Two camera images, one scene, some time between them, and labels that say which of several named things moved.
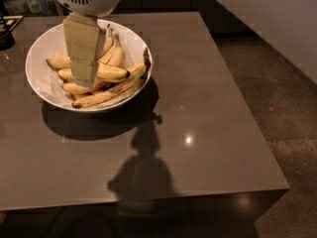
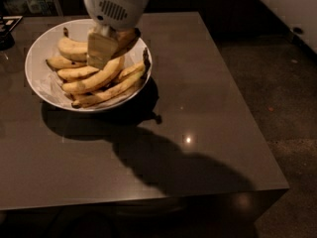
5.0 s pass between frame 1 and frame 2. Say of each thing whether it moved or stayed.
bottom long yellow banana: stayed
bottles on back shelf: stayed
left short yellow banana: stayed
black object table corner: stayed
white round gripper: moved
